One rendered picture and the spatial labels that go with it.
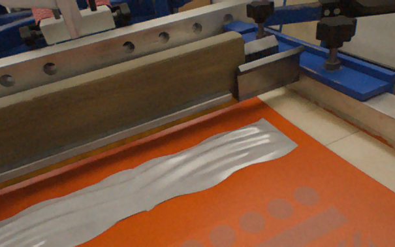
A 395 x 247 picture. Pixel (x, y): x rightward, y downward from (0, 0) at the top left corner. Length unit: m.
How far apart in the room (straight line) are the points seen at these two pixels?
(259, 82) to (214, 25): 0.24
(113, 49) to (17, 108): 0.26
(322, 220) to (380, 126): 0.13
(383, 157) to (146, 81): 0.26
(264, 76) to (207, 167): 0.15
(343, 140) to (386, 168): 0.05
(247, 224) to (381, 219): 0.11
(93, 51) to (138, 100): 0.22
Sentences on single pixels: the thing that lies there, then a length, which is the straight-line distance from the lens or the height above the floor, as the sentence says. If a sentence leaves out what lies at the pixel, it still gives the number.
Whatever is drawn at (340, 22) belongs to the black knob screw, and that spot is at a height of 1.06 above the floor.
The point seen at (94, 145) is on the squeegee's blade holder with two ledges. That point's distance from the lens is 0.35.
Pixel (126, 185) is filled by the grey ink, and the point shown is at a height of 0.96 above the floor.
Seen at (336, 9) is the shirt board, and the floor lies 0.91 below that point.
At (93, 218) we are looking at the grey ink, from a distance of 0.31.
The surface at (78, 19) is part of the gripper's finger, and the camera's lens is 0.30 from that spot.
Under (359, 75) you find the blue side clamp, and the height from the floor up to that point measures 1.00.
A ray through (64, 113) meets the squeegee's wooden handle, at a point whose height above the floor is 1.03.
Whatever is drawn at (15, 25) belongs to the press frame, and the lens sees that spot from 1.05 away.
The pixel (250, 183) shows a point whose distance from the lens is 0.30.
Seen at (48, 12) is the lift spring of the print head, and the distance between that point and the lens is 0.77.
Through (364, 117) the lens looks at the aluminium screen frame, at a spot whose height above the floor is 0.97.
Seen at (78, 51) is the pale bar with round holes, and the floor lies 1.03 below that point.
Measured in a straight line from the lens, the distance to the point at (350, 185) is 0.31.
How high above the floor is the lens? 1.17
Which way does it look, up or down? 33 degrees down
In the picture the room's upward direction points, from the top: 10 degrees counter-clockwise
